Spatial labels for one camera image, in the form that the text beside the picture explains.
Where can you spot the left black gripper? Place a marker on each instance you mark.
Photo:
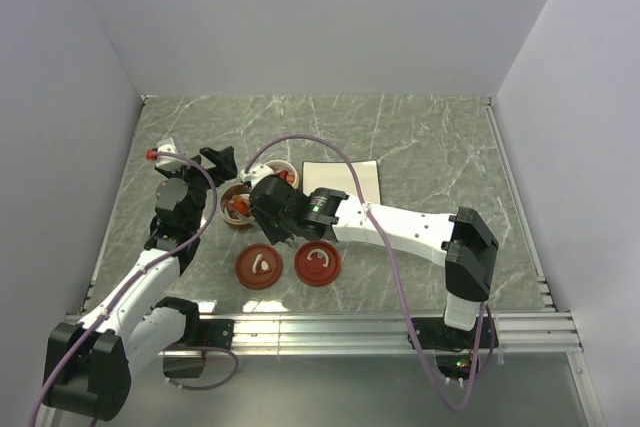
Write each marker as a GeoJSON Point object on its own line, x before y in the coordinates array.
{"type": "Point", "coordinates": [224, 168]}

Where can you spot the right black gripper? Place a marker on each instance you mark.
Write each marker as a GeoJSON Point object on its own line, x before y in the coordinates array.
{"type": "Point", "coordinates": [272, 235]}

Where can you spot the orange fried nugget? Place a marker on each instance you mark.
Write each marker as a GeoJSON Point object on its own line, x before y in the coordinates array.
{"type": "Point", "coordinates": [240, 205]}

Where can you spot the red chicken drumstick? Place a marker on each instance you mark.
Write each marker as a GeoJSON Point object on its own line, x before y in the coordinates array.
{"type": "Point", "coordinates": [230, 209]}

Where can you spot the red lid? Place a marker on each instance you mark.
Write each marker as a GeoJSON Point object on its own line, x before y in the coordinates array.
{"type": "Point", "coordinates": [258, 266]}
{"type": "Point", "coordinates": [317, 263]}

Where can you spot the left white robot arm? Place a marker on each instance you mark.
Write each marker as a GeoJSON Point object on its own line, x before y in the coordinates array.
{"type": "Point", "coordinates": [90, 365]}

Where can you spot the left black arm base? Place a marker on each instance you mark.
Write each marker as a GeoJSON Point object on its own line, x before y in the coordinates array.
{"type": "Point", "coordinates": [202, 335]}

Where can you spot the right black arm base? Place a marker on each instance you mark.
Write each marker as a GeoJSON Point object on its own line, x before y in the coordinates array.
{"type": "Point", "coordinates": [458, 345]}

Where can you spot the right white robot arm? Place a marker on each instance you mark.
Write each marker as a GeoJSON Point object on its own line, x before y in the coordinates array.
{"type": "Point", "coordinates": [461, 243]}

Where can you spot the white pink bowl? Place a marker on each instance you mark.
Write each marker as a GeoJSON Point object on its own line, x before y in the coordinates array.
{"type": "Point", "coordinates": [280, 166]}

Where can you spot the steel bowl red base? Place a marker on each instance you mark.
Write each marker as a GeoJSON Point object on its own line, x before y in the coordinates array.
{"type": "Point", "coordinates": [240, 221]}

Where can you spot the white rectangular plate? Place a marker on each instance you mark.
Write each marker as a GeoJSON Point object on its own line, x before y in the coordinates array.
{"type": "Point", "coordinates": [337, 176]}

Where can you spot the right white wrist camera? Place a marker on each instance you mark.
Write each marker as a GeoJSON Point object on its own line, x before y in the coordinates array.
{"type": "Point", "coordinates": [254, 172]}

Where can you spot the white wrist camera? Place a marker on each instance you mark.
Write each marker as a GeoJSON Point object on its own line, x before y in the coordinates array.
{"type": "Point", "coordinates": [163, 155]}
{"type": "Point", "coordinates": [254, 172]}

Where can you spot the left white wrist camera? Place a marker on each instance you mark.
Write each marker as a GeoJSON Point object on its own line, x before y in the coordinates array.
{"type": "Point", "coordinates": [163, 155]}

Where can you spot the aluminium front rail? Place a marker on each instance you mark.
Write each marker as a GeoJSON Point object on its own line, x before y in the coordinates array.
{"type": "Point", "coordinates": [379, 333]}

